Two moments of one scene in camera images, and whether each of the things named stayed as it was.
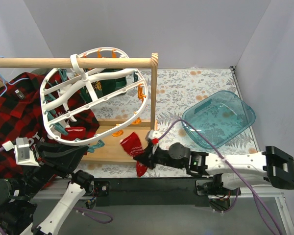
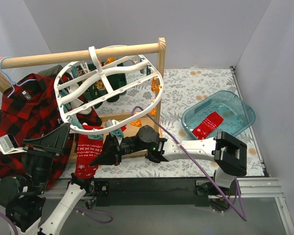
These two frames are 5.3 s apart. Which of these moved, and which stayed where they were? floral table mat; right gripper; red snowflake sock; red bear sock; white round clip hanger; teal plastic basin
Moved: right gripper; white round clip hanger; red bear sock; red snowflake sock
Stayed: teal plastic basin; floral table mat
